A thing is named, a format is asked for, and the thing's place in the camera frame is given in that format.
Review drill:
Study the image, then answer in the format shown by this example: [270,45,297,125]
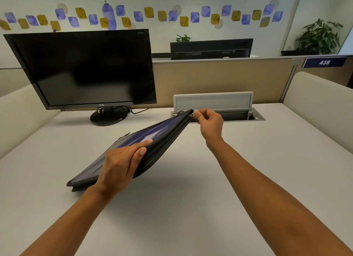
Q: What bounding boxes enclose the person's left hand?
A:
[95,139,154,200]

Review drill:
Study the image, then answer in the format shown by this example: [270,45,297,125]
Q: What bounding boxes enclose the person's right hand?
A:
[191,109,224,143]

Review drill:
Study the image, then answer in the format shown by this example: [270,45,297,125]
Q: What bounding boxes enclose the black zippered laptop sleeve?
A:
[66,109,199,192]

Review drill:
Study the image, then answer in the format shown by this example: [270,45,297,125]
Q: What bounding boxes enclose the person's left forearm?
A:
[19,185,119,256]

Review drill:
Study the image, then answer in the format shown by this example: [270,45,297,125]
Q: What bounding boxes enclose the person's right forearm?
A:
[205,137,353,256]

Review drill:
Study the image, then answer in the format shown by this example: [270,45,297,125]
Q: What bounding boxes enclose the beige desk partition panel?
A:
[0,56,353,110]

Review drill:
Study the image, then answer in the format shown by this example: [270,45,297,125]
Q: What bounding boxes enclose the black monitor behind partition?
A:
[170,38,254,60]

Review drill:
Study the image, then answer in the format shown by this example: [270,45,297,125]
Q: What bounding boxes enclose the black computer monitor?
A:
[3,29,157,126]

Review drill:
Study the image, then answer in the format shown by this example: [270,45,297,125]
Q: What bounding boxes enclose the cream side divider panel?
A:
[283,72,353,154]
[0,84,62,160]

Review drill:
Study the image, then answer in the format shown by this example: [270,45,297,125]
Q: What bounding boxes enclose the blue desk number sign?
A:
[302,57,347,69]

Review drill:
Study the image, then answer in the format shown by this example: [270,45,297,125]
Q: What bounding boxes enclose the large green potted plant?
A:
[281,19,344,56]

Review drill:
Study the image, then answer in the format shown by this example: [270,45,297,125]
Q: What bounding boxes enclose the desk cable box with lid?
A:
[170,91,266,123]

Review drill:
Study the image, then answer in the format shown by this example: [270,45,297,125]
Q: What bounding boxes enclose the black monitor cable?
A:
[113,105,151,115]

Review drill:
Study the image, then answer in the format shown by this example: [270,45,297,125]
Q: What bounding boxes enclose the blue and yellow wall decals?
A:
[0,0,284,31]

